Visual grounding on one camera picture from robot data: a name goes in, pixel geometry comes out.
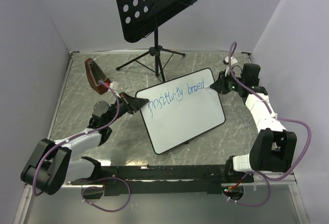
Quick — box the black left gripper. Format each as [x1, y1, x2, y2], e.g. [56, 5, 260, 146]
[105, 91, 149, 126]

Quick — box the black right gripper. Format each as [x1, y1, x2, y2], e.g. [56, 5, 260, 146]
[210, 68, 245, 95]

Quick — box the white rectangular whiteboard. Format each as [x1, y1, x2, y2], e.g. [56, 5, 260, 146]
[136, 68, 226, 155]

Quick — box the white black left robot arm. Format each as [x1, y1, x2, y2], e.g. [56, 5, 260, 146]
[20, 92, 149, 195]

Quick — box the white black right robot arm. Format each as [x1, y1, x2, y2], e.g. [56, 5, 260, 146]
[210, 63, 297, 182]

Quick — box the brown wooden metronome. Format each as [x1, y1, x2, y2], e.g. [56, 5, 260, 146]
[85, 58, 111, 95]

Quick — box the black perforated music stand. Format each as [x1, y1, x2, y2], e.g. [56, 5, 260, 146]
[116, 0, 197, 82]

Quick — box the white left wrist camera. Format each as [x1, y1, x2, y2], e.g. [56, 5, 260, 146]
[105, 81, 119, 90]

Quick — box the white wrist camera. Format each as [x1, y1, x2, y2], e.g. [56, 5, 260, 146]
[223, 57, 238, 76]
[105, 81, 119, 90]

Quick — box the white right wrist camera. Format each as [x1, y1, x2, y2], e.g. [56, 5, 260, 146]
[223, 57, 238, 76]

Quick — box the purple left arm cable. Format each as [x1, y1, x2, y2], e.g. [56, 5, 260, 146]
[32, 81, 132, 212]

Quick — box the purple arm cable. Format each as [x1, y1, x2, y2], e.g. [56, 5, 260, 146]
[223, 41, 312, 207]
[32, 81, 132, 212]

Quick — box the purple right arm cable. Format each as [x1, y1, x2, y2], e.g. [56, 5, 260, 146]
[223, 41, 312, 207]

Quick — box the aluminium frame rail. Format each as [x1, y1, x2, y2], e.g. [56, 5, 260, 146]
[13, 52, 74, 223]

